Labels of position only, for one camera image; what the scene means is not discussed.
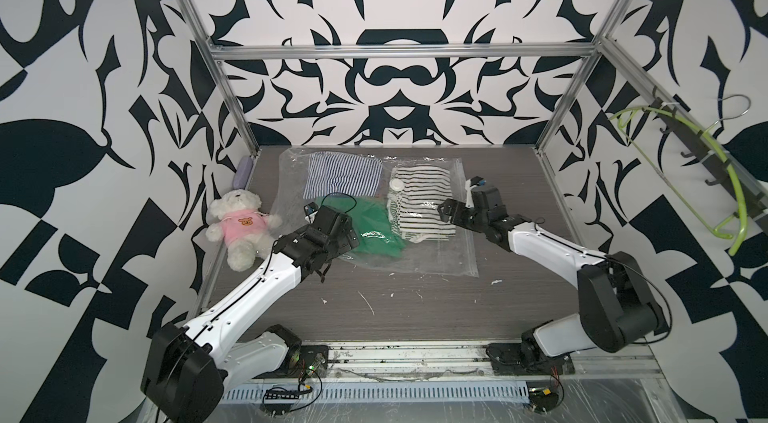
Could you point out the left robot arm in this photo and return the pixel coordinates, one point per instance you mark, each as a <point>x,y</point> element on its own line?
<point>190,367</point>

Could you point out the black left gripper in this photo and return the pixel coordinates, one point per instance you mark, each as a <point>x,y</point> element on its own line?
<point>346,244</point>

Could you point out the white vacuum bag valve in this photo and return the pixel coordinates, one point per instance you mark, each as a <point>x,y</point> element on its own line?
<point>396,184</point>

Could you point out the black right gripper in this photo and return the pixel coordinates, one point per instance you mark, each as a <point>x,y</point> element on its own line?
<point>450,203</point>

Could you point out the aluminium frame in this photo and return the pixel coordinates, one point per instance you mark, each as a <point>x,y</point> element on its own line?
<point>546,73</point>

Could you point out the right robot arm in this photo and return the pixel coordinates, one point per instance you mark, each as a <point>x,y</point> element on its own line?
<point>617,305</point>

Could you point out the black electronics board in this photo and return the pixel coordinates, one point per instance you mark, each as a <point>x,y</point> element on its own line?
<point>279,400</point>
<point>543,400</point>

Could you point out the black wall hook rack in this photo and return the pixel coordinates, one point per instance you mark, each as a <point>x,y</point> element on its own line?
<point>725,166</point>

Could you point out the black electronics board right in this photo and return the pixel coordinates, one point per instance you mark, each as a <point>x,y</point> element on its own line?
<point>543,400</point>

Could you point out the green garment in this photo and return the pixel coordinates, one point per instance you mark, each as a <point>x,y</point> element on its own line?
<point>371,223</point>

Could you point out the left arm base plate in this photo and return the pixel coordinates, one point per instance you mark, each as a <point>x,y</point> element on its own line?
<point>302,358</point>

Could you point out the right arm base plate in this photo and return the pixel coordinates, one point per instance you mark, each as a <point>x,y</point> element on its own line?
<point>525,359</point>

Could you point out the white slotted cable duct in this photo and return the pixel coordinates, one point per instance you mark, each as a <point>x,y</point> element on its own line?
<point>515,392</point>

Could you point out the black white striped tank top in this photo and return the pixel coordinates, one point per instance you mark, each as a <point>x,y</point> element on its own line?
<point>413,211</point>

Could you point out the white teddy bear pink shirt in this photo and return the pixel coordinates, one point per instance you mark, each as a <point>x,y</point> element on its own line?
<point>245,230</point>

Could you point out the green clothes hanger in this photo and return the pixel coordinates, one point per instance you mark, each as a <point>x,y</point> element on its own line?
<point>730,228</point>

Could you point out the black electronics board left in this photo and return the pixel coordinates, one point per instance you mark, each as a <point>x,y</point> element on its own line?
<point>279,400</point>

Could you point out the blue white striped garment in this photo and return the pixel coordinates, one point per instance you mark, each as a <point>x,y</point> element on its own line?
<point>336,172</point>

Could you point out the clear plastic vacuum bag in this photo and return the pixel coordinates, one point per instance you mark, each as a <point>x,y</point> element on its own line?
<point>453,257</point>

